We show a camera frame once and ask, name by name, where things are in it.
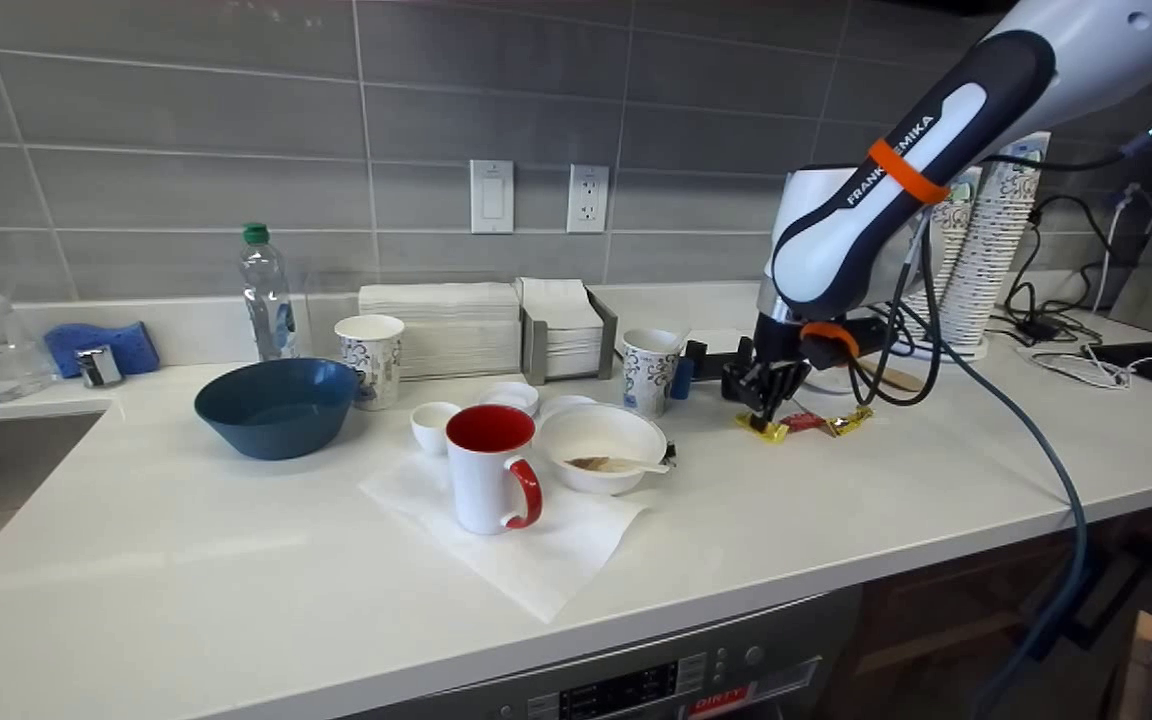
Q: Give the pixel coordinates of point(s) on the white wall outlet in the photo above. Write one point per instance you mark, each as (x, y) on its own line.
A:
(585, 196)

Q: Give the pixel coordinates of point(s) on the small white cup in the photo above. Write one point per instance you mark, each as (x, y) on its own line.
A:
(432, 424)
(514, 398)

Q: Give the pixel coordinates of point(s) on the kitchen sink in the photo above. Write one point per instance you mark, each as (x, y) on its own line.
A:
(2, 495)

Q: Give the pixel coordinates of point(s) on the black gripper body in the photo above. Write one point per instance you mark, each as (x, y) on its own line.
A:
(776, 360)

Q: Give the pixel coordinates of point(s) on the long yellow sachet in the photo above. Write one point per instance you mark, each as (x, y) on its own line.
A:
(849, 420)

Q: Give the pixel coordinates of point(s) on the blue sponge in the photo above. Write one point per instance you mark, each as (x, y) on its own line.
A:
(118, 340)

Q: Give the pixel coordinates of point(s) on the large wooden spoon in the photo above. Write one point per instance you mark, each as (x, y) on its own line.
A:
(899, 380)

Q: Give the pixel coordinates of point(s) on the blue bowl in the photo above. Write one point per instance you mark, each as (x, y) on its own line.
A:
(277, 412)

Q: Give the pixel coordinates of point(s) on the dishwasher control panel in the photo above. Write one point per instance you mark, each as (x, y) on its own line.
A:
(640, 682)

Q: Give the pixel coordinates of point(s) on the white wall switch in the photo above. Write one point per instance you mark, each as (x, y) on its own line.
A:
(490, 196)

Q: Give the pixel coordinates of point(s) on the patterned paper cup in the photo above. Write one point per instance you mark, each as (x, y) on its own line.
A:
(368, 357)
(646, 373)

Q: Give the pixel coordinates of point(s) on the small blue cylinder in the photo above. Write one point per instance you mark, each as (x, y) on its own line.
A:
(681, 376)

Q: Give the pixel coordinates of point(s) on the small metal box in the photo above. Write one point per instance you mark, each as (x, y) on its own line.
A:
(98, 364)

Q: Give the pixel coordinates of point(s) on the dark lower cabinet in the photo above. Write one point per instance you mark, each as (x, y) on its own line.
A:
(979, 626)

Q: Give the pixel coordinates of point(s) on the clear water bottle green cap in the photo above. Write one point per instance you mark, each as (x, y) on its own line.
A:
(267, 300)

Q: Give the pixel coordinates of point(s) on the red sachet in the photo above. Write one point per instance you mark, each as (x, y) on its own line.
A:
(808, 420)

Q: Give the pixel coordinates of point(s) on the stack of paper cups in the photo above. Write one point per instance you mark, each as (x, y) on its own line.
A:
(1000, 253)

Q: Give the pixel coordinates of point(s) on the small black object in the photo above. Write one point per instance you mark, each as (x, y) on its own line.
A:
(669, 453)

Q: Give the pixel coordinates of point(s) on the white bowl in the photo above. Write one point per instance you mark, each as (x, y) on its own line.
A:
(601, 441)

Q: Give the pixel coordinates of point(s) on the metal napkin holder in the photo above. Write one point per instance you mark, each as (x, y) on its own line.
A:
(562, 340)

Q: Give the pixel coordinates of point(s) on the white mug red inside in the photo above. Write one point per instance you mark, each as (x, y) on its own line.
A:
(483, 483)

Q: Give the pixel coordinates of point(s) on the white paper napkin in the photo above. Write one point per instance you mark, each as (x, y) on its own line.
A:
(522, 562)

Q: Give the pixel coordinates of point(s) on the small yellow sachet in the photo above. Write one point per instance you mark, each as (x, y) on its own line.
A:
(776, 434)

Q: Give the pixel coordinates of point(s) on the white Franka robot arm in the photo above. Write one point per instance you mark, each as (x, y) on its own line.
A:
(899, 174)

